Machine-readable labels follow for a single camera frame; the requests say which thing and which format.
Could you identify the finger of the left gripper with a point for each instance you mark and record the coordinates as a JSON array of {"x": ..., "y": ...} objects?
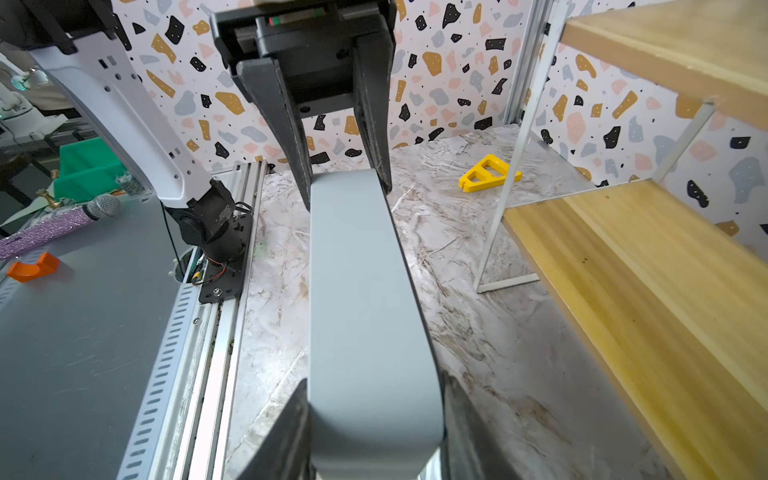
[
  {"x": 372, "y": 61},
  {"x": 266, "y": 87}
]

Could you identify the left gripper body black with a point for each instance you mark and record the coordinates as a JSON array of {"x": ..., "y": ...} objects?
[{"x": 312, "y": 41}]

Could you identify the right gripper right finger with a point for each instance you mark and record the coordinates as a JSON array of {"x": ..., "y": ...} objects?
[{"x": 468, "y": 449}]

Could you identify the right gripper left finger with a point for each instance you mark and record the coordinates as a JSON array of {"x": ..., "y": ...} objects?
[{"x": 285, "y": 451}]

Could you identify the wooden two-tier shelf white frame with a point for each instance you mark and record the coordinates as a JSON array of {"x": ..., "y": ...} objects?
[{"x": 672, "y": 307}]

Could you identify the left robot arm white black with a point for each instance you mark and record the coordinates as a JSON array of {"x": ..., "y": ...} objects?
[{"x": 82, "y": 47}]

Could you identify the yellow plastic triangular piece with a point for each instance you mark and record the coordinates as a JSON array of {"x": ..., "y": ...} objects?
[{"x": 488, "y": 173}]

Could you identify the green plastic bin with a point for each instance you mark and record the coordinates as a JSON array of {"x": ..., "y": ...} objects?
[{"x": 87, "y": 169}]

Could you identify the glittery purple microphone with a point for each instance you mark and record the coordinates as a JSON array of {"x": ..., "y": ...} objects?
[{"x": 45, "y": 231}]

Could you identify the orange plastic piece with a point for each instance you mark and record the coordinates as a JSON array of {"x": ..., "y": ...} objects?
[{"x": 45, "y": 265}]

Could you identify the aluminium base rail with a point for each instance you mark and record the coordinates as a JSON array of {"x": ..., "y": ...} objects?
[{"x": 182, "y": 424}]

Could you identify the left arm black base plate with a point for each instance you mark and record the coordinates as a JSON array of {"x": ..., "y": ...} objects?
[{"x": 224, "y": 281}]

